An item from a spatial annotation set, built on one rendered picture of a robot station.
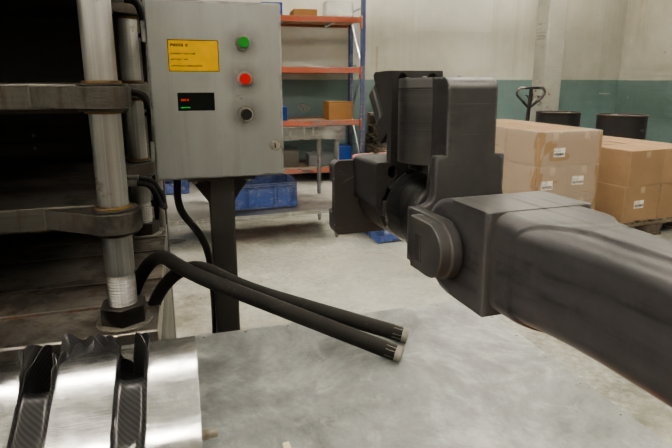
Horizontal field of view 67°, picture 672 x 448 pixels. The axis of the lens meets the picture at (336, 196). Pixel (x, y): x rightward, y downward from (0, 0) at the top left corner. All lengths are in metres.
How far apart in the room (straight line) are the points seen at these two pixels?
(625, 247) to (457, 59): 7.66
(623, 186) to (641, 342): 4.59
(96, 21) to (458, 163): 0.87
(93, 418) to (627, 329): 0.62
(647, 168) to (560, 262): 4.68
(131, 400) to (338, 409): 0.31
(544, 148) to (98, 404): 3.69
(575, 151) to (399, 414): 3.59
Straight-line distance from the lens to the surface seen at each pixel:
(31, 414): 0.76
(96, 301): 1.36
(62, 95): 1.12
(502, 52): 8.22
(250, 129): 1.23
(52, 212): 1.20
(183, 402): 0.72
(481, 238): 0.28
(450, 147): 0.33
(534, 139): 4.08
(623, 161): 4.79
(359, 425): 0.83
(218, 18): 1.23
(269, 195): 4.26
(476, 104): 0.34
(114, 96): 1.08
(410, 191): 0.37
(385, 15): 7.51
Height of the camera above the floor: 1.30
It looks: 13 degrees down
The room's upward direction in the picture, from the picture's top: straight up
